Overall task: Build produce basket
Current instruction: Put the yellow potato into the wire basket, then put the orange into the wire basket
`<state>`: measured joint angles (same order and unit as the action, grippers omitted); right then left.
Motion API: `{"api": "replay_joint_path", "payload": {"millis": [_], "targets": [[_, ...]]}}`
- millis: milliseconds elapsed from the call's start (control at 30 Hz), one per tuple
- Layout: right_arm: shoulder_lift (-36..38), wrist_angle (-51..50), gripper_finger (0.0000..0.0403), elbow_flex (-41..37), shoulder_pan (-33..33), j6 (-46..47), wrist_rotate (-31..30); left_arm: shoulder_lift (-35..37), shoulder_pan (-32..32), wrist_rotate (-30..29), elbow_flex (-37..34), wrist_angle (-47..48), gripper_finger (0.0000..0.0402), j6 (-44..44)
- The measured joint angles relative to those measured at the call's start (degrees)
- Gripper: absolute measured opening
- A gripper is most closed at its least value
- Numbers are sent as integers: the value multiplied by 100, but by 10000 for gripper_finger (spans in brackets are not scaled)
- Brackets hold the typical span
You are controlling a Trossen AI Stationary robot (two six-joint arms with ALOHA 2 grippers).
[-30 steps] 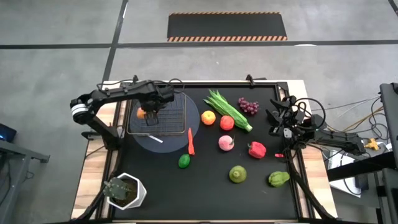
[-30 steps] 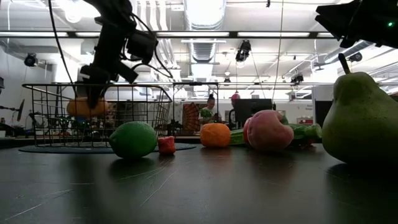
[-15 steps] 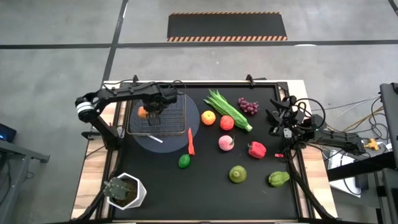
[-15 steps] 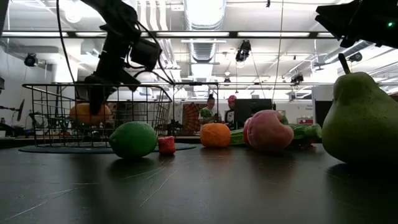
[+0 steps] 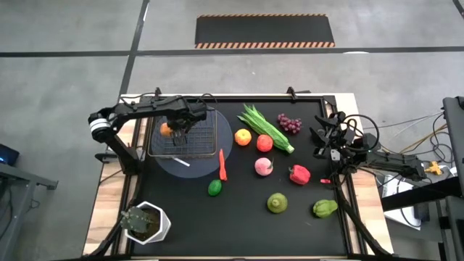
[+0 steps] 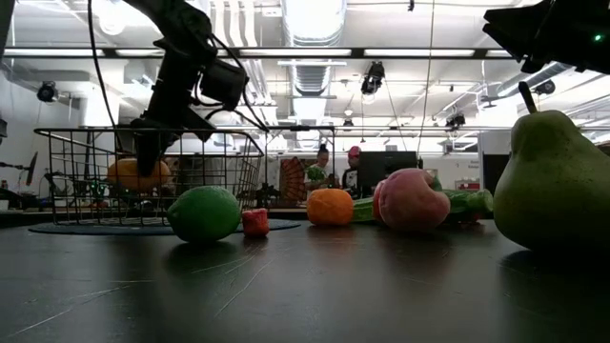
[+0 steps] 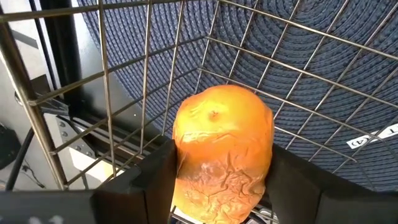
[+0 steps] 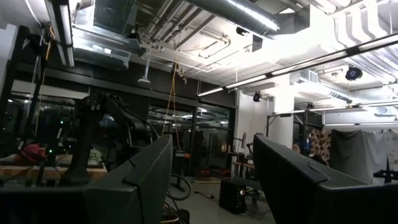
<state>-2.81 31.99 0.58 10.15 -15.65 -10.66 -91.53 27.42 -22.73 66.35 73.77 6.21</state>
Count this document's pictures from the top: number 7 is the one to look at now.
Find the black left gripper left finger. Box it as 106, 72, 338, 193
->
0, 139, 178, 224

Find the wire basket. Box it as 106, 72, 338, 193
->
0, 0, 398, 224

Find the black table frame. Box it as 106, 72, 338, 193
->
39, 0, 169, 162

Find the white label strip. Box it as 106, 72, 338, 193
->
346, 123, 398, 150

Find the orange fruit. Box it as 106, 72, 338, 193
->
170, 84, 275, 224

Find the thin black hanging cable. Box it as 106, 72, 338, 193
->
27, 0, 60, 91

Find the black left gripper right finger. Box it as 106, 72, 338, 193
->
264, 143, 398, 224

